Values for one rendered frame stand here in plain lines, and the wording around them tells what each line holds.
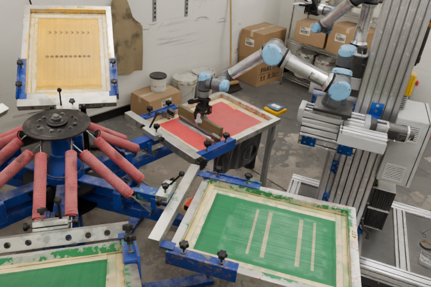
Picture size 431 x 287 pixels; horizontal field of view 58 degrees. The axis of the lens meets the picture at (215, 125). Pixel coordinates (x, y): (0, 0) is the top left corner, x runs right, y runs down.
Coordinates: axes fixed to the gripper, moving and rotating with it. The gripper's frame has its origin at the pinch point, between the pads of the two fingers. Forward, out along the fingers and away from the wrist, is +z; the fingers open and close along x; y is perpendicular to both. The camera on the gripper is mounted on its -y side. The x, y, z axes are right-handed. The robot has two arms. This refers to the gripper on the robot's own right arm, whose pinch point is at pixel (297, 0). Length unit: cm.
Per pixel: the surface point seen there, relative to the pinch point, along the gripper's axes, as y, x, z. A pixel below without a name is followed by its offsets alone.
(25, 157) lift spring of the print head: 14, -225, -24
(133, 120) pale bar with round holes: 44, -152, 10
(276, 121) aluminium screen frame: 60, -71, -41
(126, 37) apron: 65, -51, 182
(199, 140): 55, -127, -24
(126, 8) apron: 35, -45, 184
